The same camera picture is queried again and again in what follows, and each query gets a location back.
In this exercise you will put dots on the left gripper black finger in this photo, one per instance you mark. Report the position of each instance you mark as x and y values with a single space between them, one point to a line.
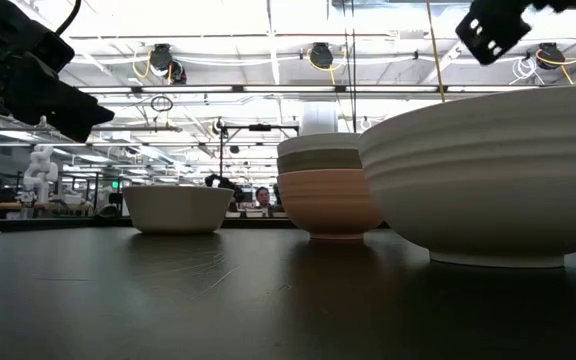
43 80
68 117

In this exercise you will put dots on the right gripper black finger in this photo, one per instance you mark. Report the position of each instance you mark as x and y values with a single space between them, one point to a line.
498 27

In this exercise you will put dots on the beige smooth bowl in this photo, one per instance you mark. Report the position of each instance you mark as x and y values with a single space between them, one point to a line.
178 210

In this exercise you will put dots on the white ribbed bowl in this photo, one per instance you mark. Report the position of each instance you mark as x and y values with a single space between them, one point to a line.
318 142
493 175

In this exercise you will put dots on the olive brown bowl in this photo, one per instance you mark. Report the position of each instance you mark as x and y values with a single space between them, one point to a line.
318 161

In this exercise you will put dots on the orange ribbed bowl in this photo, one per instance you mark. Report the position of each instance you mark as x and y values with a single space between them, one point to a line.
328 205

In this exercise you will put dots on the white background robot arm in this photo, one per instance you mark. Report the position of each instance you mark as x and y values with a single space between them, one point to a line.
40 172

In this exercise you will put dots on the black background robot arm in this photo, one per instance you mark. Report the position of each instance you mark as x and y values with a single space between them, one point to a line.
223 182

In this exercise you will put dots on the person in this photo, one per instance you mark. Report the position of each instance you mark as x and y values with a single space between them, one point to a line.
263 196

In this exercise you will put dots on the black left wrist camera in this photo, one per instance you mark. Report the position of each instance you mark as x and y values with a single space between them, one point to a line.
54 52

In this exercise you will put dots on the black metal table frame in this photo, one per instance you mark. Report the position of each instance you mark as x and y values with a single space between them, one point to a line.
43 225

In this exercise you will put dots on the black metal frame stand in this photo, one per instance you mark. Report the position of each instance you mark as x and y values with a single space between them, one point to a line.
260 128

